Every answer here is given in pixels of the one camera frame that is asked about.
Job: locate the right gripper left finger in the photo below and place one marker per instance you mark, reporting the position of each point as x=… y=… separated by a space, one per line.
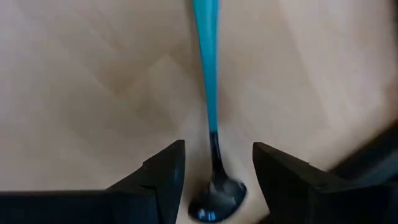
x=93 y=208

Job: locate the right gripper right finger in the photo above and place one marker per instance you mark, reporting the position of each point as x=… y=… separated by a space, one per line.
x=311 y=202

